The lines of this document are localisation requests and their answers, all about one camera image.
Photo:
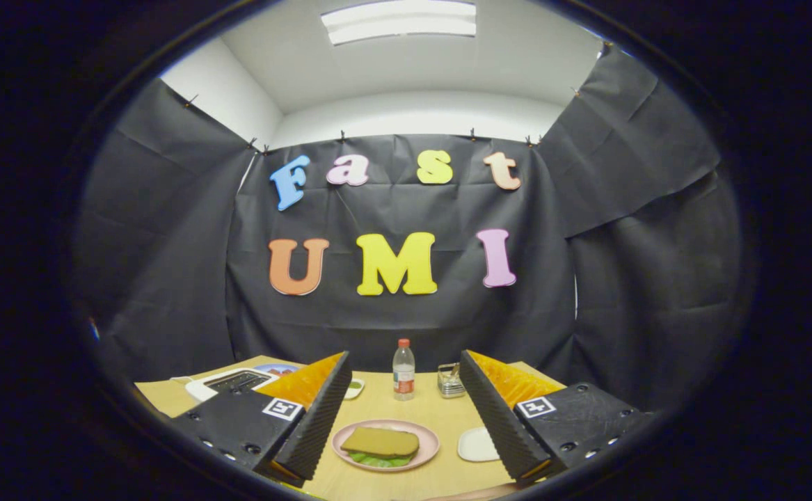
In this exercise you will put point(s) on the small white plate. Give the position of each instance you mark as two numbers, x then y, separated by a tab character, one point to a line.
475	445

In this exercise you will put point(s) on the clear plastic bottle red cap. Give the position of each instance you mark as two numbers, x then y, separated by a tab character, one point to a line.
403	379

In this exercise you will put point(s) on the plain brown bread slice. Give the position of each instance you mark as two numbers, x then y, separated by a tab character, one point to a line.
378	440

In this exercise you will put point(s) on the white divided tray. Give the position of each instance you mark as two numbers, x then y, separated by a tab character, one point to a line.
355	392

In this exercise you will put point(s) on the ceiling light panel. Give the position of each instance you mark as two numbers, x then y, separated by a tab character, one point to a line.
399	21

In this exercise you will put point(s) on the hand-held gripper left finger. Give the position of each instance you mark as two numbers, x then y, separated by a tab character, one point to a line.
319	424

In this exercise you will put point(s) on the blue plate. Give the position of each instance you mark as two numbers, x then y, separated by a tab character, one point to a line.
270	367

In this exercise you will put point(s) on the white toaster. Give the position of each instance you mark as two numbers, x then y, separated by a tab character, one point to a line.
200	390

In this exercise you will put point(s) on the green lettuce leaf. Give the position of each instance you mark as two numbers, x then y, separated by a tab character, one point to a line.
378	460

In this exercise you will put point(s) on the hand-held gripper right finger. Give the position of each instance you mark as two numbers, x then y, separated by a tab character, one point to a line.
496	424

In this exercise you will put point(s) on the black backdrop cloth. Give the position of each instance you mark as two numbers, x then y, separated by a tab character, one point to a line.
392	320

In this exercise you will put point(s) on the pink plate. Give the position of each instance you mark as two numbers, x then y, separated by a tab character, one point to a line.
430	438

